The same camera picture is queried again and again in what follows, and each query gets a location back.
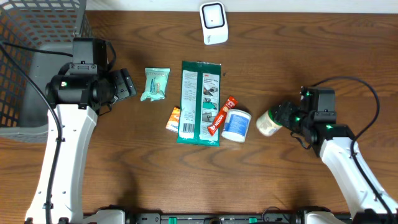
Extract green lid Knorr jar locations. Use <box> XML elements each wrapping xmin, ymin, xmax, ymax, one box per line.
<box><xmin>256</xmin><ymin>110</ymin><xmax>282</xmax><ymax>137</ymax></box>

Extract teal white wipes packet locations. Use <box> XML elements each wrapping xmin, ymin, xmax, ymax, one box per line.
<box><xmin>141</xmin><ymin>68</ymin><xmax>170</xmax><ymax>101</ymax></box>

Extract white jar blue label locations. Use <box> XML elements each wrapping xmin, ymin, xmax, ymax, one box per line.
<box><xmin>221</xmin><ymin>109</ymin><xmax>251</xmax><ymax>142</ymax></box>

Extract red snack packet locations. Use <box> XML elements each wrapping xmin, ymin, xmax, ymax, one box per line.
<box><xmin>207</xmin><ymin>96</ymin><xmax>238</xmax><ymax>136</ymax></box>

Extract small orange box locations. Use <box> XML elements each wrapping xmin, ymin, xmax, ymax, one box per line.
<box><xmin>165</xmin><ymin>107</ymin><xmax>180</xmax><ymax>133</ymax></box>

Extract green 3M pouch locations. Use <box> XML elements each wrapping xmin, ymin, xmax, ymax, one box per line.
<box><xmin>177</xmin><ymin>61</ymin><xmax>221</xmax><ymax>146</ymax></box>

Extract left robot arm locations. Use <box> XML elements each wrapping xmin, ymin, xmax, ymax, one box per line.
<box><xmin>25</xmin><ymin>65</ymin><xmax>136</xmax><ymax>223</ymax></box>

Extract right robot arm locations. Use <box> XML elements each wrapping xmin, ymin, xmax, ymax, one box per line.
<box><xmin>266</xmin><ymin>100</ymin><xmax>397</xmax><ymax>223</ymax></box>

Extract white barcode scanner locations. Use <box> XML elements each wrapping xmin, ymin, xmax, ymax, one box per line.
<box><xmin>199</xmin><ymin>1</ymin><xmax>229</xmax><ymax>45</ymax></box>

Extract grey plastic mesh basket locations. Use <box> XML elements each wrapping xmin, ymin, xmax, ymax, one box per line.
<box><xmin>1</xmin><ymin>0</ymin><xmax>93</xmax><ymax>142</ymax></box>

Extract right black cable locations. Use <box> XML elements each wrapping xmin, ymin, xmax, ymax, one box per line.
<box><xmin>310</xmin><ymin>76</ymin><xmax>396</xmax><ymax>218</ymax></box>

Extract black cable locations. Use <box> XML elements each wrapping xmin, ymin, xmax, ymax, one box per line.
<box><xmin>310</xmin><ymin>76</ymin><xmax>396</xmax><ymax>218</ymax></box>
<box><xmin>0</xmin><ymin>42</ymin><xmax>74</xmax><ymax>224</ymax></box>

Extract left black cable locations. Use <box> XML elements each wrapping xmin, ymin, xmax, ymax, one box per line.
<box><xmin>0</xmin><ymin>42</ymin><xmax>74</xmax><ymax>224</ymax></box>

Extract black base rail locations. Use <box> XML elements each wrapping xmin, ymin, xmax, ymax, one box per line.
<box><xmin>127</xmin><ymin>212</ymin><xmax>290</xmax><ymax>224</ymax></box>

